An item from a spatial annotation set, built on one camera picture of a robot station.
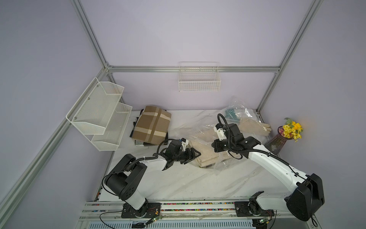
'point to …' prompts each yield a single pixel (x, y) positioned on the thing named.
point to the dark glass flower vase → (276, 143)
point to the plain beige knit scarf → (208, 156)
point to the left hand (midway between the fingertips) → (197, 157)
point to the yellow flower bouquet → (291, 130)
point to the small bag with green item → (237, 110)
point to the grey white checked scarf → (140, 143)
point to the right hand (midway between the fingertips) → (213, 146)
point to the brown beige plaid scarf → (152, 125)
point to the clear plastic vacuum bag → (199, 137)
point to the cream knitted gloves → (254, 127)
